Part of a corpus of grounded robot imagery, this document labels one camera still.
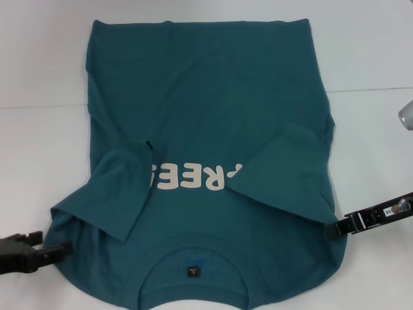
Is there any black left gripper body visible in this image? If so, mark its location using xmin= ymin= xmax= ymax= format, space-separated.
xmin=0 ymin=234 xmax=42 ymax=276

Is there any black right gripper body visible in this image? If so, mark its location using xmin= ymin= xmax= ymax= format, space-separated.
xmin=361 ymin=191 xmax=413 ymax=231

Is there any blue FREE print t-shirt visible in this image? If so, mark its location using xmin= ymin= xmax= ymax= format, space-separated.
xmin=43 ymin=19 xmax=348 ymax=310

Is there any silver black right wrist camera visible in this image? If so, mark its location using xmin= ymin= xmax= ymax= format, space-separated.
xmin=398 ymin=98 xmax=413 ymax=132

